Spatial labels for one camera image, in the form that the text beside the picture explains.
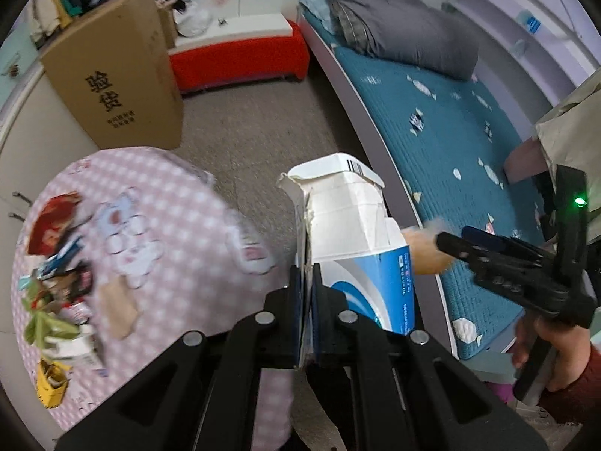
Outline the tan paper ball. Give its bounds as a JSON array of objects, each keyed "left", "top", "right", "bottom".
[{"left": 401, "top": 224, "right": 453, "bottom": 276}]

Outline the white blue paper box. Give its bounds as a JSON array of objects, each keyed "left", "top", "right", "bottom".
[{"left": 277, "top": 153, "right": 415, "bottom": 360}]

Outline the red snack bag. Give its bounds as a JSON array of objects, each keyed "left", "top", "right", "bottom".
[{"left": 27, "top": 191, "right": 82, "bottom": 257}]

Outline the red sleeve right forearm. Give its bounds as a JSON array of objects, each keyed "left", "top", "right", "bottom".
[{"left": 539, "top": 348, "right": 601, "bottom": 425}]

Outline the person right hand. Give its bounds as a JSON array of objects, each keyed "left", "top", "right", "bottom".
[{"left": 511, "top": 313, "right": 591, "bottom": 392}]

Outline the teal candy-print bed mattress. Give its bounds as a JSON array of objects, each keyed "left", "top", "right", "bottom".
[{"left": 299, "top": 0, "right": 550, "bottom": 362}]

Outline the pink checkered round tablecloth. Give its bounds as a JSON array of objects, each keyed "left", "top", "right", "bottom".
[{"left": 13, "top": 147, "right": 284, "bottom": 432}]

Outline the beige jacket on bed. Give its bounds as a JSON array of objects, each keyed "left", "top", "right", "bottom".
[{"left": 535, "top": 69, "right": 601, "bottom": 239}]

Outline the brown paper scrap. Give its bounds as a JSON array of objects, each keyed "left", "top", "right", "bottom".
[{"left": 98, "top": 275, "right": 140, "bottom": 340}]

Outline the grey folded duvet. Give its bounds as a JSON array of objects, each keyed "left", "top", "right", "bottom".
[{"left": 328, "top": 0, "right": 479, "bottom": 82}]

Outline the yellow paper wrapper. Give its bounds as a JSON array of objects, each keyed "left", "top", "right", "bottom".
[{"left": 36, "top": 359, "right": 72, "bottom": 409}]

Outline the blue white wrapper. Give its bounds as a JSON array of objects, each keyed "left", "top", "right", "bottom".
[{"left": 36, "top": 235, "right": 83, "bottom": 279}]

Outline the green plush leaf toy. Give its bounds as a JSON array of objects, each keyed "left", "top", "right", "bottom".
[{"left": 21, "top": 278, "right": 80, "bottom": 350}]

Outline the red white storage bench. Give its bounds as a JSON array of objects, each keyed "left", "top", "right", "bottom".
[{"left": 168, "top": 13, "right": 310, "bottom": 95}]

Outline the large brown cardboard box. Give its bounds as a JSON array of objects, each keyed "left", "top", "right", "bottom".
[{"left": 41, "top": 0, "right": 183, "bottom": 150}]

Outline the white plastic bag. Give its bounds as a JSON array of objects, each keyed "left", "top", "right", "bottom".
[{"left": 173, "top": 1, "right": 213, "bottom": 38}]

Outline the cream cabinet with handles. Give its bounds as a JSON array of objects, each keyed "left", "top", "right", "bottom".
[{"left": 1, "top": 21, "right": 98, "bottom": 221}]

